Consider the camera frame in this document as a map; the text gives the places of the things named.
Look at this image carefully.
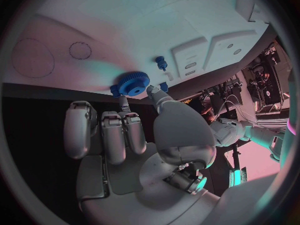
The cluttered workshop rack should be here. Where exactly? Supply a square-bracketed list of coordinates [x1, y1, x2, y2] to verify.
[240, 41, 293, 116]

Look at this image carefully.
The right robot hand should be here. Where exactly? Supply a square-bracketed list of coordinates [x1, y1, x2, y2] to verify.
[63, 84, 222, 225]

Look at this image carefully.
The blue gear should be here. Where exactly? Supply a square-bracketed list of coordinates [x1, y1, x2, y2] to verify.
[116, 70, 152, 97]

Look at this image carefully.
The white cable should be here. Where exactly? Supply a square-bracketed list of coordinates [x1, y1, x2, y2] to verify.
[219, 94, 267, 129]

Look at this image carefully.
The white task board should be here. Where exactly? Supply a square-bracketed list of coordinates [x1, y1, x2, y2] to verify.
[3, 0, 273, 101]

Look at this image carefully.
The glowing light bar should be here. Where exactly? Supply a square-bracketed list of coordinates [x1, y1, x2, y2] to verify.
[227, 169, 243, 188]

